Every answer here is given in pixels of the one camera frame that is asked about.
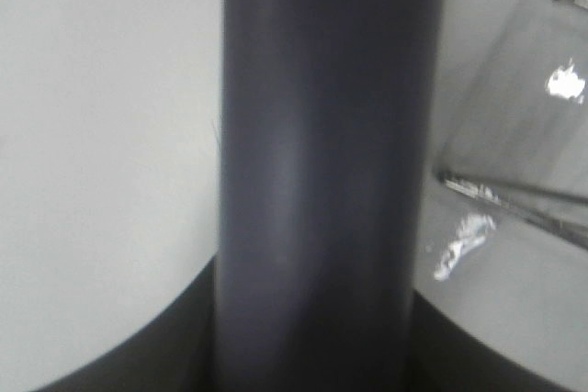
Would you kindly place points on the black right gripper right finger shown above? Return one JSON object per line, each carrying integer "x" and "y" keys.
{"x": 443, "y": 357}

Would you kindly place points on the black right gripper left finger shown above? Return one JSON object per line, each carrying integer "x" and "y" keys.
{"x": 169, "y": 354}

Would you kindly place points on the chrome wire dish rack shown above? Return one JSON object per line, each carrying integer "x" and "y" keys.
{"x": 519, "y": 144}

